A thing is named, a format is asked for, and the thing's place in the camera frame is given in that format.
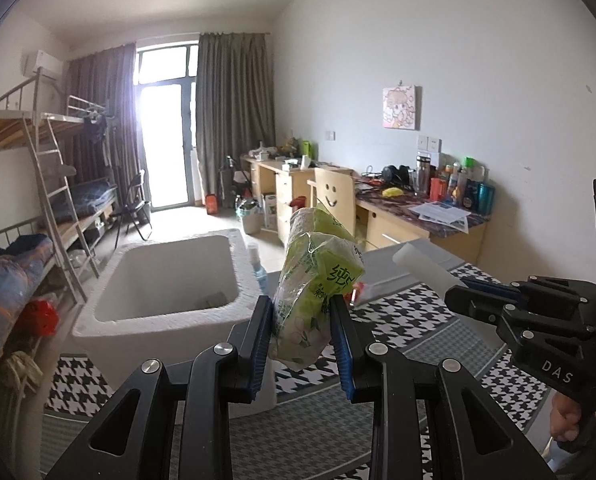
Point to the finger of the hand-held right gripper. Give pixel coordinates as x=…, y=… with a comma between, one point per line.
x=472, y=302
x=497, y=286

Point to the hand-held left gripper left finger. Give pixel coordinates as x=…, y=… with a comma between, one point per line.
x=260, y=345

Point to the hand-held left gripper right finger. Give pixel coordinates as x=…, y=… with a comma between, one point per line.
x=340, y=345

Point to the green tissue packet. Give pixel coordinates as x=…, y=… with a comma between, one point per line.
x=308, y=285

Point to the white foam box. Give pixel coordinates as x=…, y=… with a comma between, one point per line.
x=168, y=270

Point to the person's right hand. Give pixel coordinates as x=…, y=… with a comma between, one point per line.
x=565, y=417

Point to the red snack packet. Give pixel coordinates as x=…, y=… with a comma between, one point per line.
x=360, y=290

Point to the houndstooth tablecloth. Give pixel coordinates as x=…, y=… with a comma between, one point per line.
x=427, y=340

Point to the blue spray bottle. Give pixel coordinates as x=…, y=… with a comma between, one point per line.
x=257, y=270

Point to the row of toiletry bottles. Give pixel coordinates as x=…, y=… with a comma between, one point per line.
x=482, y=200

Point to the white printed papers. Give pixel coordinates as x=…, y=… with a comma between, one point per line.
x=440, y=212

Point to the wooden desk with patterned top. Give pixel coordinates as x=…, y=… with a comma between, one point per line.
x=397, y=232

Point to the white trash bin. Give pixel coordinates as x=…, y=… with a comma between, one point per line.
x=250, y=220

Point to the yellow object on desk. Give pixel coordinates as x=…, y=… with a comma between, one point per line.
x=392, y=192

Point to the orange floor container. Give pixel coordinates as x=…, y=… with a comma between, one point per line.
x=211, y=203

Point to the wooden smiley face chair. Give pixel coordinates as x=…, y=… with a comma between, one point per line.
x=335, y=195

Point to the black headphones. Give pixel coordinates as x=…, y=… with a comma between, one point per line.
x=390, y=174

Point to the black bag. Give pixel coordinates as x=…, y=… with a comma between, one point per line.
x=228, y=185

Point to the plain wooden desk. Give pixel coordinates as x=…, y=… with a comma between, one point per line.
x=265, y=180

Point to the black folding chair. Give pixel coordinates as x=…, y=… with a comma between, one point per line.
x=138, y=205

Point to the green bottle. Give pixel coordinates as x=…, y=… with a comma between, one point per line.
x=306, y=149

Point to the red cloth bag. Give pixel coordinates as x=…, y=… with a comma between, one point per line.
x=40, y=317

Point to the dark blue bedding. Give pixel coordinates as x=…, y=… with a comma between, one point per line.
x=93, y=197

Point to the glass balcony door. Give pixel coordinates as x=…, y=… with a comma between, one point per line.
x=165, y=135

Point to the brown curtain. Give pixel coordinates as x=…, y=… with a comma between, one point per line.
x=233, y=110
x=108, y=90

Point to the blue floral folded quilt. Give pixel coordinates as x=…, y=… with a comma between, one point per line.
x=13, y=280

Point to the hanging dark clothes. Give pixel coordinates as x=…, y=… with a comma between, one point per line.
x=95, y=132

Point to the white air conditioner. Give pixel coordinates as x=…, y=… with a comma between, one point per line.
x=43, y=64

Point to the white wall socket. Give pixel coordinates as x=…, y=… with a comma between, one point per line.
x=429, y=143

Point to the pink wall picture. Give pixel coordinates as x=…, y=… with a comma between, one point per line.
x=401, y=107

